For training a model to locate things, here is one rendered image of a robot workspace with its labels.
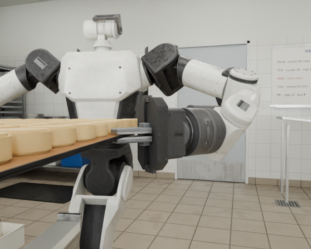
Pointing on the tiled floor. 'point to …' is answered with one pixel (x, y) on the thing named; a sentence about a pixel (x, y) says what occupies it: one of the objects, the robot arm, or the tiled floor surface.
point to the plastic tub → (7, 236)
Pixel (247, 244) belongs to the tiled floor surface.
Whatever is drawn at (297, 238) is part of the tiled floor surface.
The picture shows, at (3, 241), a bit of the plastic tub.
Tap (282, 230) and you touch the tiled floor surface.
